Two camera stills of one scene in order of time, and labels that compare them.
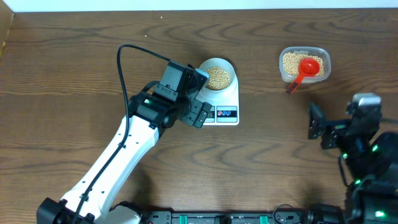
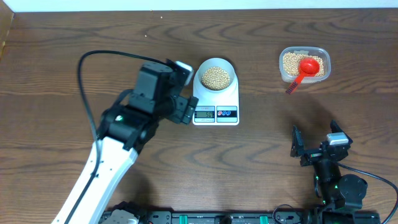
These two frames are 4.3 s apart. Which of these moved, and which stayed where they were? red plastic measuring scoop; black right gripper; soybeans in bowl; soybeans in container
Moved: black right gripper
Stayed: red plastic measuring scoop; soybeans in container; soybeans in bowl
